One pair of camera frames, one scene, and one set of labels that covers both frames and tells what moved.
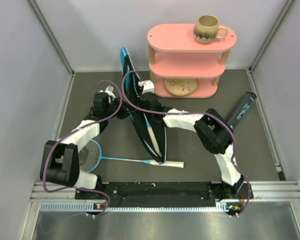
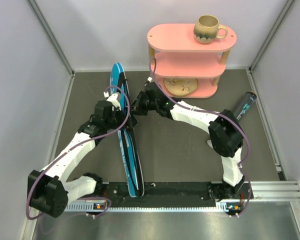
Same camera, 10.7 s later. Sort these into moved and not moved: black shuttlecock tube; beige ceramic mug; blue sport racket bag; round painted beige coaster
Moved: blue sport racket bag
Not moved: black shuttlecock tube; round painted beige coaster; beige ceramic mug
